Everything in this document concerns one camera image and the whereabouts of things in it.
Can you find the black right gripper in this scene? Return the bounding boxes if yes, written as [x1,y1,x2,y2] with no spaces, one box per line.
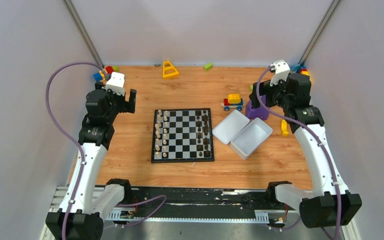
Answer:
[249,74,292,110]

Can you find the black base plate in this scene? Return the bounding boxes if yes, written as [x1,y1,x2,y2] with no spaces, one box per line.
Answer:
[131,186,293,211]

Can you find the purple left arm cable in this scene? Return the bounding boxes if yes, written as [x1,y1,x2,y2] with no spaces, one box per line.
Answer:
[45,61,168,240]

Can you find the yellow curved block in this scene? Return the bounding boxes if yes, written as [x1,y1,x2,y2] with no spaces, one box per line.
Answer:
[280,119,290,137]

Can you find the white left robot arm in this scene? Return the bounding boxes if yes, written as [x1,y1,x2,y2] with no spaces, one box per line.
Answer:
[45,82,137,240]

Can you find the purple toy stand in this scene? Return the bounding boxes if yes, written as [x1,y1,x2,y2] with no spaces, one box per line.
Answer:
[245,100,270,121]

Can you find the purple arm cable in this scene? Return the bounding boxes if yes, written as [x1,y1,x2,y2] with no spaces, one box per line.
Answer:
[255,66,343,240]
[45,61,168,240]

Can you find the blue cube block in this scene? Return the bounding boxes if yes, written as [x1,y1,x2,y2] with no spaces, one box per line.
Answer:
[93,72,104,82]

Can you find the red cylinder block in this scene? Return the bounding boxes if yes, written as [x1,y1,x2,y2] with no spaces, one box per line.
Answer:
[105,65,115,74]

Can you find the toy car blue wheels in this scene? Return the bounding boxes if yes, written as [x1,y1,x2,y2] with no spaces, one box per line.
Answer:
[221,93,244,112]

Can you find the green block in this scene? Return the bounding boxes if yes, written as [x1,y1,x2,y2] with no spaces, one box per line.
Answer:
[203,62,214,71]

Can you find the black white chess board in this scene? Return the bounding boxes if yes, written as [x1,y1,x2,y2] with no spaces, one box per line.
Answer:
[150,108,215,164]

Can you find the white tin box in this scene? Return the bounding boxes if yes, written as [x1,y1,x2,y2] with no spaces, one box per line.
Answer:
[229,118,273,160]

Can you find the yellow triangle toy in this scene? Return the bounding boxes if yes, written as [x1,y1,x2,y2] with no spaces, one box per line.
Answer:
[162,60,180,80]

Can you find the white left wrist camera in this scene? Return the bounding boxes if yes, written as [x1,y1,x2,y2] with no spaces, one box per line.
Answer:
[104,72,126,96]

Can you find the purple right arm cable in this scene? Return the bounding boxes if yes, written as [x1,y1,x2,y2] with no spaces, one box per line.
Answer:
[255,66,343,240]

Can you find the yellow lego brick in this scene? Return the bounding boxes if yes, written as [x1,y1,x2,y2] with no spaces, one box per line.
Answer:
[299,68,310,76]

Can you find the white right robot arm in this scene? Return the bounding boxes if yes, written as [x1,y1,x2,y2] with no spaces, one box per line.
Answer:
[249,73,362,229]

